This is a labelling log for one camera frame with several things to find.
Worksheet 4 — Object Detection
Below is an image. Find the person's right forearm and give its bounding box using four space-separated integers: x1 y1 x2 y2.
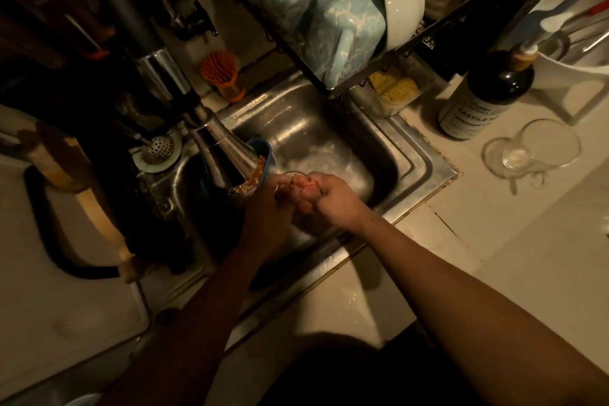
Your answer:
359 212 609 406

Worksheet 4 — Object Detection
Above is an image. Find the clear plastic sponge holder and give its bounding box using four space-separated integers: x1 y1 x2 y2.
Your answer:
349 57 435 119

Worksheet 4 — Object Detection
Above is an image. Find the blue cup with orange residue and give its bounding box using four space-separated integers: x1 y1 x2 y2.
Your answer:
230 136 275 198

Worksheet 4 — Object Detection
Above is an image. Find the clear glass mug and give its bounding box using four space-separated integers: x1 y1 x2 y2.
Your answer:
481 118 582 181

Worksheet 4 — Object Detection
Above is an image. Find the blue handled utensil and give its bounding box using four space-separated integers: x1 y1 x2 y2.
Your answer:
522 0 609 50

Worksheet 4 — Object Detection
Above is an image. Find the black wire dish rack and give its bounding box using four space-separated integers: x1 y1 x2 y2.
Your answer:
227 0 529 98

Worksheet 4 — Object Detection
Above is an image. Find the yellow sponge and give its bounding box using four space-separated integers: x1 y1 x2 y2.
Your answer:
368 70 420 105

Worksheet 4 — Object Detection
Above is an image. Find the orange dish brush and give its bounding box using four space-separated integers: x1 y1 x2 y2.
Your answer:
199 49 247 103

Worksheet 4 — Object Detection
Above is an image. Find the blue speckled enamel mug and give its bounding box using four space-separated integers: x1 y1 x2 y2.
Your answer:
302 0 387 89

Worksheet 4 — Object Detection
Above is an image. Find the person's left forearm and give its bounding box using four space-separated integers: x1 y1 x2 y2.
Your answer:
95 241 274 406

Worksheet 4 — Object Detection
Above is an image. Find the stainless steel sink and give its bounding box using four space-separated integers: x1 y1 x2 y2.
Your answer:
137 72 460 347

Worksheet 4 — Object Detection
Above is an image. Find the dark soap bottle white label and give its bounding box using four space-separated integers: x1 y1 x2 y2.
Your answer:
438 45 537 141

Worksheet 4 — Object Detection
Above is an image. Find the person's dark clothing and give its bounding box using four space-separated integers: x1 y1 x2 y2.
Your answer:
256 331 481 406

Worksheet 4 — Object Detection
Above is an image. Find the round metal sink strainer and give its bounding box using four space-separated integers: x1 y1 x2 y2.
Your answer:
132 132 184 174

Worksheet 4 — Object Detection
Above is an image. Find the person's right hand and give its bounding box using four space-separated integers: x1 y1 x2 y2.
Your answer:
291 172 377 233

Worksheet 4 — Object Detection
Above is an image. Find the chrome kitchen faucet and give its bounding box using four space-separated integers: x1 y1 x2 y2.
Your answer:
135 46 261 195

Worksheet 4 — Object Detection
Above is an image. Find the metal spoon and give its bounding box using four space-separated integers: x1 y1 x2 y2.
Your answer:
540 16 609 63

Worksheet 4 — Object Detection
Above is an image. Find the wooden handle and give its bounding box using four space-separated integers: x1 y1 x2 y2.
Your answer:
37 124 141 284

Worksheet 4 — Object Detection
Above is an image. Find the white utensil holder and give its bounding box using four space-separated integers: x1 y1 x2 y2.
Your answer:
529 0 609 91

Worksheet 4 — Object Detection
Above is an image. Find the person's left hand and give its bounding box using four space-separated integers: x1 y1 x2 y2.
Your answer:
237 175 298 259

